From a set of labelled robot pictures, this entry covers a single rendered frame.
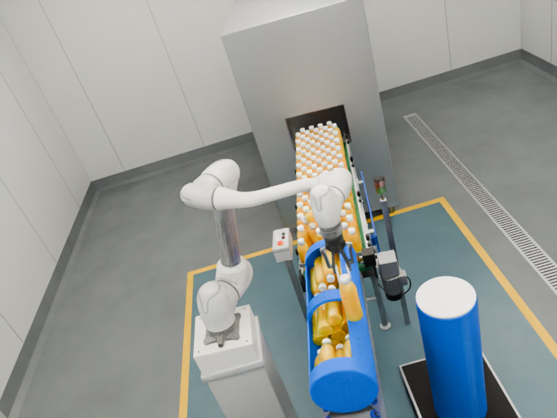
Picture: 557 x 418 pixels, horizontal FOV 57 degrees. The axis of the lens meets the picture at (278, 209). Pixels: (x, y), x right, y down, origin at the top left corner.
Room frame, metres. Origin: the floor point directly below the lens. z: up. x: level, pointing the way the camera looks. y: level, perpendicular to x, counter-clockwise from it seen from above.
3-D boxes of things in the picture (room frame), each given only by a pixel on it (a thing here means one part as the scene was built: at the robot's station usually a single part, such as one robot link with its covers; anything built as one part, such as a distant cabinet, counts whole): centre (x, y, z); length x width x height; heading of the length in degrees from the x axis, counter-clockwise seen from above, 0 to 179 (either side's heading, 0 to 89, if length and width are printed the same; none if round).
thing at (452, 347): (1.75, -0.63, 0.59); 0.28 x 0.28 x 0.88
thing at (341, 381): (1.80, -0.10, 1.09); 0.88 x 0.28 x 0.28; 169
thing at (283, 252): (2.55, 0.04, 1.05); 0.20 x 0.10 x 0.10; 169
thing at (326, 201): (1.63, -0.18, 1.84); 0.13 x 0.11 x 0.16; 146
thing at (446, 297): (1.75, -0.63, 1.03); 0.28 x 0.28 x 0.01
